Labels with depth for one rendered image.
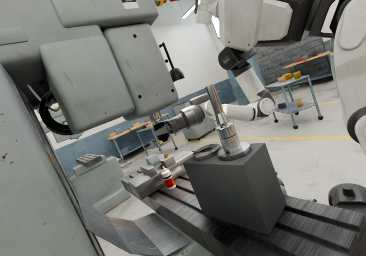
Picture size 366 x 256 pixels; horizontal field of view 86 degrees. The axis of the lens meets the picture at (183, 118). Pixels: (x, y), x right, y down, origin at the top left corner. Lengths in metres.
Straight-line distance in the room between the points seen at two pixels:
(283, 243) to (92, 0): 0.82
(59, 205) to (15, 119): 0.20
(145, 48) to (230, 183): 0.53
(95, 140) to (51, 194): 6.79
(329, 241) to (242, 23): 0.66
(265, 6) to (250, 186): 0.55
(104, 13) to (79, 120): 0.34
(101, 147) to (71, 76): 6.72
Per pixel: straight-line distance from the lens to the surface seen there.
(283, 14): 0.77
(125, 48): 0.73
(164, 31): 9.32
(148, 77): 0.72
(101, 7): 0.75
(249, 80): 0.97
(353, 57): 0.79
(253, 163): 0.51
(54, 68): 0.65
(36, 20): 0.71
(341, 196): 1.25
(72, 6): 0.73
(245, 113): 0.92
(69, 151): 7.23
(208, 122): 5.66
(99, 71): 0.66
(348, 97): 0.84
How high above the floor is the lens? 1.33
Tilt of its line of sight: 7 degrees down
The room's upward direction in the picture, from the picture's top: 22 degrees counter-clockwise
